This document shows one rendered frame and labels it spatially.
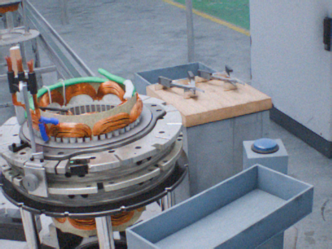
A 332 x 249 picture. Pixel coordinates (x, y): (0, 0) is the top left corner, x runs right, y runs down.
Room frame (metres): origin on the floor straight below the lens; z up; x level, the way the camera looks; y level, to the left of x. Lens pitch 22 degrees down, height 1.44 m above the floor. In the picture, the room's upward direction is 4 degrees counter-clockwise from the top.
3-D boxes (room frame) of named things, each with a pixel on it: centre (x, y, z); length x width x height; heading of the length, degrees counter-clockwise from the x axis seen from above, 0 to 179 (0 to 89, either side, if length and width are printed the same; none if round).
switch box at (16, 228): (1.03, 0.35, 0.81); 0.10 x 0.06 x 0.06; 76
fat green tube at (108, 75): (0.91, 0.08, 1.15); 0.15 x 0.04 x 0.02; 19
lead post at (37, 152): (0.75, 0.20, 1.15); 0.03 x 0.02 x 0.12; 11
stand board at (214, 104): (1.09, -0.08, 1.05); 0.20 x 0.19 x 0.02; 22
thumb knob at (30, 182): (0.71, 0.20, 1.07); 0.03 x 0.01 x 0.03; 67
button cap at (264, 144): (0.87, -0.17, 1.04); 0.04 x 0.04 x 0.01
